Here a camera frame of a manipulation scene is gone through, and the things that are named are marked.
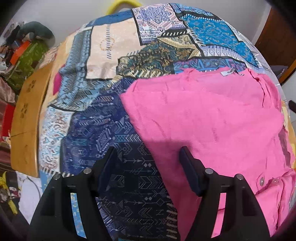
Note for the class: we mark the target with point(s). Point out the wooden bed board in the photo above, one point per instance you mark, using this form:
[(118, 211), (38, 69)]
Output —
[(27, 115)]

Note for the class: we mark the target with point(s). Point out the grey plush toy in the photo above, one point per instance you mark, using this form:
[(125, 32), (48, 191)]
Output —
[(39, 30)]

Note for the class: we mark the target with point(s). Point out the red cloth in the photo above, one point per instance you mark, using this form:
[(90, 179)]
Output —
[(7, 122)]

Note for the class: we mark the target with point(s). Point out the brown wooden door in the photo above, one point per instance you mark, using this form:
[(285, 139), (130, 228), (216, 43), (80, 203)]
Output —
[(277, 41)]

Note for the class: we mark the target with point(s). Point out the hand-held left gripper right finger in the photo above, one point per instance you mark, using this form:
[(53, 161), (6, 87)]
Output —
[(189, 169)]

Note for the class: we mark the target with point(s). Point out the white cloth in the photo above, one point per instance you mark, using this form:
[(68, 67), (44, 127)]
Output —
[(30, 197)]

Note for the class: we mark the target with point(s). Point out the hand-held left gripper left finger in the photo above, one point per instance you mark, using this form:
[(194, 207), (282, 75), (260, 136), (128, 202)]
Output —
[(107, 168)]

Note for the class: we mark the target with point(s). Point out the orange box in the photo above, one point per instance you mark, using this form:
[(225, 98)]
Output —
[(19, 52)]

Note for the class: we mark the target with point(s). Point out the pink knit sweater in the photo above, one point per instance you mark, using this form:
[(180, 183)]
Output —
[(196, 111)]

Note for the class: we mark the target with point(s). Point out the green patterned cloth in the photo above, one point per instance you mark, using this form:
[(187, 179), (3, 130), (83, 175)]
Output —
[(26, 63)]

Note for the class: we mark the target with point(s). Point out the yellow hoop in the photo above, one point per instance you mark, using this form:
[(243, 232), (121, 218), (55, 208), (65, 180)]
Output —
[(111, 8)]

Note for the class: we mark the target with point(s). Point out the blue patchwork printed blanket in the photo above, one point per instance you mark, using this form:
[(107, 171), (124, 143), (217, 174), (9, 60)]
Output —
[(104, 115)]

